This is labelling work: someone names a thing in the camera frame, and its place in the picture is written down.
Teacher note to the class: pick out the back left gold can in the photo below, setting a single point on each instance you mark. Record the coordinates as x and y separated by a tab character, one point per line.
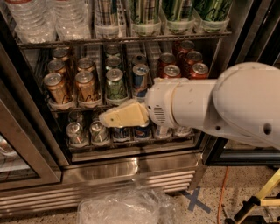
60	54

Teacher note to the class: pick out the back left silver can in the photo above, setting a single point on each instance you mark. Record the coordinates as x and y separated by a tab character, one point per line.
76	117

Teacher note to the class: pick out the red cola can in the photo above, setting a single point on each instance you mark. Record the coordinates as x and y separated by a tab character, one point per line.
182	47
190	59
199	71
164	60
170	71

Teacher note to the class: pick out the white-capped bottle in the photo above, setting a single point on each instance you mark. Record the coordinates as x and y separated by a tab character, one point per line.
162	132
182	131

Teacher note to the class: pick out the clear water bottle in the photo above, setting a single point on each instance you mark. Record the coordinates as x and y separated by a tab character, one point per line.
35	22
71	20

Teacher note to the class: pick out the blue pepsi can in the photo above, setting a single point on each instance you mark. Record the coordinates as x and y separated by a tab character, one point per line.
142	131
121	134

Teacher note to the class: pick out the back dark energy can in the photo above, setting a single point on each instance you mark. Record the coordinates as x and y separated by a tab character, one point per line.
139	59

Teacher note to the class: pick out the front left silver can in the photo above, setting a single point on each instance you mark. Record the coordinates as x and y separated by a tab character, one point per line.
76	134

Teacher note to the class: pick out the front blue energy can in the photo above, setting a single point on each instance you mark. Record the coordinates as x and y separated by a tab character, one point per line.
140	75

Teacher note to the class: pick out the shelf green can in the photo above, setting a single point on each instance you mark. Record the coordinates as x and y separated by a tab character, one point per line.
144	17
179	15
211	16

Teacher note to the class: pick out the top shelf green can left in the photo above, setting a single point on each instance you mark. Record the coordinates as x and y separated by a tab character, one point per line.
144	17

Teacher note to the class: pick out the middle left gold can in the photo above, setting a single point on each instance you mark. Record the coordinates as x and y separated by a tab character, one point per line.
58	66

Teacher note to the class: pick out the yellow black stand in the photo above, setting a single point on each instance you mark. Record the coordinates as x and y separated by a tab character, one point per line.
261	199

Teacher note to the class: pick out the silver can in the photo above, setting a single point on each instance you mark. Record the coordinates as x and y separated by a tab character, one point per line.
76	134
76	117
99	133

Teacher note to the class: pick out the stainless steel fridge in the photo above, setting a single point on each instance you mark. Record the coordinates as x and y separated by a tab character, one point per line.
50	174

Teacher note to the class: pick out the front left gold can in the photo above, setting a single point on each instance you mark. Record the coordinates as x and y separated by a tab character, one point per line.
58	88

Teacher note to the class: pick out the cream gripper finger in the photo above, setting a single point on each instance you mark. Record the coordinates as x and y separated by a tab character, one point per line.
128	114

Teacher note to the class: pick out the back left red cola can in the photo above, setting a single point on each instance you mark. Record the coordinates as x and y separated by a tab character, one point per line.
164	60

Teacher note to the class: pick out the front right red cola can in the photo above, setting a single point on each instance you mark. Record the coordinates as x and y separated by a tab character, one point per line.
199	71

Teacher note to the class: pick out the top shelf plaid can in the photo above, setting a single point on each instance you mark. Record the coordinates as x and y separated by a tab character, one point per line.
106	24

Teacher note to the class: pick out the left clear water bottle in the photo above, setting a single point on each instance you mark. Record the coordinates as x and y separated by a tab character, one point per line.
35	22

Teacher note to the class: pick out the back right red cola can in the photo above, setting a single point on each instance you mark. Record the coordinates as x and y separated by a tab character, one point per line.
182	47

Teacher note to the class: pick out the right clear water bottle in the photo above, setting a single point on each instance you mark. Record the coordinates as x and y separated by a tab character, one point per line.
71	20

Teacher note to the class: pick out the middle right red cola can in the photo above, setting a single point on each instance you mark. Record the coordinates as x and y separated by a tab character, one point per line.
190	59

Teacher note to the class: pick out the front left red cola can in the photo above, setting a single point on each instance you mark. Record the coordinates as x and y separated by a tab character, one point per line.
170	71

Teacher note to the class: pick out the open fridge glass door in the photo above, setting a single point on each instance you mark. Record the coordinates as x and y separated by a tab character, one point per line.
255	27

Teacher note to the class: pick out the top shelf green can right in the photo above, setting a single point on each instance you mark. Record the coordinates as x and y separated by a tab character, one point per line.
211	16

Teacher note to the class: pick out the green soda can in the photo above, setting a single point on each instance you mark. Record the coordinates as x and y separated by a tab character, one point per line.
115	85
112	50
113	62

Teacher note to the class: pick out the right white-capped bottle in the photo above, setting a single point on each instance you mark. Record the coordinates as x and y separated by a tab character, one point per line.
182	131

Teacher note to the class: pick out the top shelf green can middle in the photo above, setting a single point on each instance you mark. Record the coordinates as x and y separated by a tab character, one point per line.
179	15

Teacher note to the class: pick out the left white-capped bottle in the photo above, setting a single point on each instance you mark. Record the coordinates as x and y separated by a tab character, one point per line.
162	132

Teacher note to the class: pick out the clear plastic bin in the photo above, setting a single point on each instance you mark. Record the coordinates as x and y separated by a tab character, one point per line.
135	206

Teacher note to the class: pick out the gold can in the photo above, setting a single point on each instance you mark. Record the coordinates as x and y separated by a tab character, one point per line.
86	64
58	66
85	83
58	88
60	54

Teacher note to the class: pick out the right blue pepsi can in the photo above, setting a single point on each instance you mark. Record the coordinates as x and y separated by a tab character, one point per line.
142	131

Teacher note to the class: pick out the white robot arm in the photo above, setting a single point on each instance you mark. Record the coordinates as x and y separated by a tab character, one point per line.
243	104

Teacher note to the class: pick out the left blue pepsi can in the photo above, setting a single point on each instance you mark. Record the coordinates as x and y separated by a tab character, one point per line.
121	134

